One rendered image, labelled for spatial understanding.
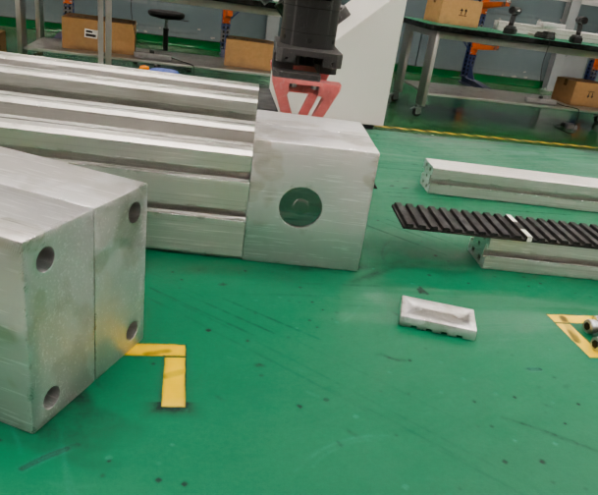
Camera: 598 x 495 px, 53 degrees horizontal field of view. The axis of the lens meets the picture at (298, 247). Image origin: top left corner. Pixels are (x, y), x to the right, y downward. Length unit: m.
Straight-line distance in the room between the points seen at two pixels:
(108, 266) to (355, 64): 0.73
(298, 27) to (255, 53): 4.76
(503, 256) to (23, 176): 0.38
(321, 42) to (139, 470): 0.46
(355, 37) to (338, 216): 0.56
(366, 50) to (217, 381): 0.73
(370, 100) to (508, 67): 8.25
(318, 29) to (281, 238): 0.25
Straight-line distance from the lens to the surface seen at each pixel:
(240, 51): 5.39
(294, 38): 0.63
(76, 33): 5.42
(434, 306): 0.43
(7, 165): 0.34
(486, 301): 0.47
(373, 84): 0.99
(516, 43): 5.80
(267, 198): 0.44
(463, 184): 0.71
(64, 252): 0.28
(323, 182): 0.44
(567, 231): 0.57
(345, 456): 0.30
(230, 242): 0.45
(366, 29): 0.97
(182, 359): 0.35
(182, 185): 0.44
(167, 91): 0.62
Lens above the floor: 0.98
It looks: 24 degrees down
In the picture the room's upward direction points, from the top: 8 degrees clockwise
